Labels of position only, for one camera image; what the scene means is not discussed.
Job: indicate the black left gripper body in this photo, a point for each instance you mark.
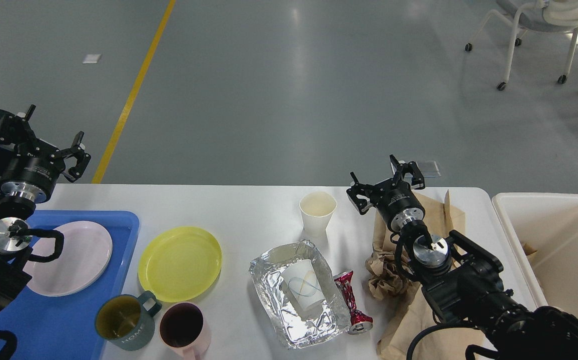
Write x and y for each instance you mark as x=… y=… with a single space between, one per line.
x=29 y=168

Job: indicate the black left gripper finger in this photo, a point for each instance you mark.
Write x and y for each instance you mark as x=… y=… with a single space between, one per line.
x=24 y=133
x=77 y=151

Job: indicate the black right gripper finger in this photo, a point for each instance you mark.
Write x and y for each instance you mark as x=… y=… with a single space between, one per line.
x=363 y=196
x=400 y=169

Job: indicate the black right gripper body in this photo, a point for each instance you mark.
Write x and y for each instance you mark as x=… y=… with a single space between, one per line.
x=397 y=204

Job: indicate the yellow plastic plate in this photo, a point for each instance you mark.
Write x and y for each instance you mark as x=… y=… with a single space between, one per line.
x=180 y=264

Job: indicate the teal home mug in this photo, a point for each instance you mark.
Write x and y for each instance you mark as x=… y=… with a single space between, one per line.
x=127 y=321

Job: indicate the pink mug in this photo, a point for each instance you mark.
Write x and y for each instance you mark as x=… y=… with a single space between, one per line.
x=184 y=329

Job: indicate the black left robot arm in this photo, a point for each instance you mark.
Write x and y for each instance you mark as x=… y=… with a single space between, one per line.
x=20 y=243

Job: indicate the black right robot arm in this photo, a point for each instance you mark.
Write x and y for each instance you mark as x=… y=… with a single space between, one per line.
x=460 y=280

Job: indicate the transparent floor plate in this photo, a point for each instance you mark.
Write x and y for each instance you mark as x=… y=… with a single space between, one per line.
x=428 y=169

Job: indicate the white paper cup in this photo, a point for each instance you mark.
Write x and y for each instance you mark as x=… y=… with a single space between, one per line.
x=317 y=209

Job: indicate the white floor label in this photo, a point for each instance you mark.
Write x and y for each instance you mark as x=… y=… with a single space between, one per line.
x=91 y=59

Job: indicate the crumpled brown paper ball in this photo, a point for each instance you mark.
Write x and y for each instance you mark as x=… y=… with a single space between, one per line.
x=385 y=280

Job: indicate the pink plate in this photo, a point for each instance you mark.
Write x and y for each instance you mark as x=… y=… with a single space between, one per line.
x=87 y=250

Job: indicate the aluminium foil tray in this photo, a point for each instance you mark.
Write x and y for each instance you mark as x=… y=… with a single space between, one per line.
x=297 y=329

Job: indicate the crushed red can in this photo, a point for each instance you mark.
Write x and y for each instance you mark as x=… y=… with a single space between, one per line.
x=360 y=321

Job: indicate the brown paper bag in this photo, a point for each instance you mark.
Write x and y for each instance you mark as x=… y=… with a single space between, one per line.
x=412 y=313

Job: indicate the blue plastic tray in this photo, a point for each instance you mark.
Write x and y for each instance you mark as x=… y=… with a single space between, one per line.
x=62 y=328

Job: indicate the white plastic bin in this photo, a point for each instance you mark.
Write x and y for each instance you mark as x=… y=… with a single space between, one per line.
x=542 y=230

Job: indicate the white rolling chair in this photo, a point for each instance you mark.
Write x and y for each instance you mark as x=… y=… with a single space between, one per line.
x=543 y=16

